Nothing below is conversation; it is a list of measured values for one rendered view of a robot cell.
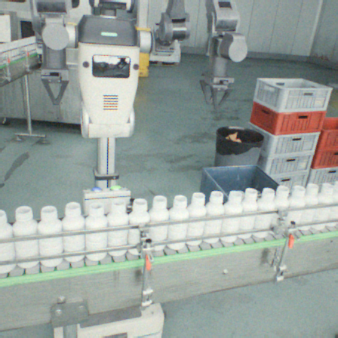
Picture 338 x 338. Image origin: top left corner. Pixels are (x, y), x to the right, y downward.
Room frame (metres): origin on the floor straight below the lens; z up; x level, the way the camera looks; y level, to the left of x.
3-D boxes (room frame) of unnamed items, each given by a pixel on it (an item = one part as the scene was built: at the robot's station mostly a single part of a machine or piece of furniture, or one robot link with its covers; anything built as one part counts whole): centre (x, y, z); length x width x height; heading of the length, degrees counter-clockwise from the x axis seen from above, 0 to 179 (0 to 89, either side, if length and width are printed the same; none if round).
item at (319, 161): (3.72, -1.59, 0.33); 0.61 x 0.41 x 0.22; 115
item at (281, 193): (1.00, -0.34, 1.08); 0.06 x 0.06 x 0.17
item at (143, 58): (8.55, 1.27, 0.55); 0.40 x 0.40 x 1.10; 22
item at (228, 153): (3.06, -0.51, 0.32); 0.45 x 0.45 x 0.64
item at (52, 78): (0.89, 0.35, 1.44); 0.07 x 0.07 x 0.09; 22
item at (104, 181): (1.43, 0.34, 0.74); 0.11 x 0.11 x 0.40; 22
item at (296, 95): (3.36, -0.98, 1.00); 0.61 x 0.41 x 0.22; 119
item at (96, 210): (0.78, 0.21, 1.08); 0.06 x 0.06 x 0.17
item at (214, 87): (1.03, -0.08, 1.44); 0.07 x 0.07 x 0.09; 22
